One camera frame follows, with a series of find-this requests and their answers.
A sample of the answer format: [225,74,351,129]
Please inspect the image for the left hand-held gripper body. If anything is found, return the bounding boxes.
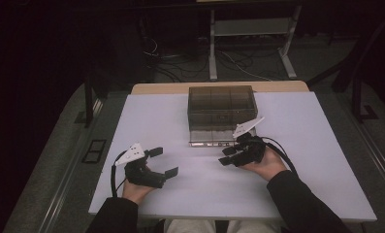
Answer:
[114,142,166,189]

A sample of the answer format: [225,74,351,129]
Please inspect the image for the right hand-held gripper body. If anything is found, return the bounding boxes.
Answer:
[230,116,268,168]

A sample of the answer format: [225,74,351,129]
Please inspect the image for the smoky clear plastic drawer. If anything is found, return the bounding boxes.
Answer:
[188,128,258,149]

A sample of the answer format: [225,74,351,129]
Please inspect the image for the smoky clear drawer box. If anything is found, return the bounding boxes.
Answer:
[187,84,259,149]

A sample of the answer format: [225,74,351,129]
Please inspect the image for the person's left hand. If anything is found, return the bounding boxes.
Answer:
[121,164,156,206]

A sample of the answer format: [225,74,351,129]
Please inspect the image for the person's right hand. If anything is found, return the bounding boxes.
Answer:
[241,147,288,182]

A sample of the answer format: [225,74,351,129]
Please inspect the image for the white board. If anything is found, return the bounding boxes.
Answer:
[88,91,378,222]

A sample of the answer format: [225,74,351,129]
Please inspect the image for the person's left leg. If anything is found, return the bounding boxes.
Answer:
[164,219,215,233]

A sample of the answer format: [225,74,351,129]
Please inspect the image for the person's leg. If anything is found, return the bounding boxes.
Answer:
[164,219,215,233]
[227,219,282,233]

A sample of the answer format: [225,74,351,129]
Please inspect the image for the wooden table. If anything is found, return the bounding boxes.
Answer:
[130,80,310,96]

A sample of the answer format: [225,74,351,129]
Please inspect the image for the person's right leg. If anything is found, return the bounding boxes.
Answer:
[227,219,282,233]

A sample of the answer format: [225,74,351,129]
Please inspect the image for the black upright stand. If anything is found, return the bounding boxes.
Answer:
[75,71,110,129]

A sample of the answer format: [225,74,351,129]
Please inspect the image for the grey metal stand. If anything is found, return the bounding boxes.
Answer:
[209,4,303,82]

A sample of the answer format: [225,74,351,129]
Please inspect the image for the black angled stand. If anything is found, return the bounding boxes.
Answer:
[307,8,385,124]

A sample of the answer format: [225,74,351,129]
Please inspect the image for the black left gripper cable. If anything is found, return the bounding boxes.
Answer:
[110,150,129,198]

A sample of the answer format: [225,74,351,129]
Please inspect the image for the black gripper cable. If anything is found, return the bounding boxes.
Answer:
[110,150,129,198]
[260,136,299,177]

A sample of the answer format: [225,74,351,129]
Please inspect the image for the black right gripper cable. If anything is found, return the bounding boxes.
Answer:
[260,136,299,177]

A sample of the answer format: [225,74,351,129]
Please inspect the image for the black floor frame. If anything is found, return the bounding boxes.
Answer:
[80,139,108,165]

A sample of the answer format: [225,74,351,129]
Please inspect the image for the white floor cable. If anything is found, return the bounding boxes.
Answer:
[218,49,273,82]

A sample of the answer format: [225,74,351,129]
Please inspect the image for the black floor cables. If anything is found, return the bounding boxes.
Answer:
[143,37,211,83]

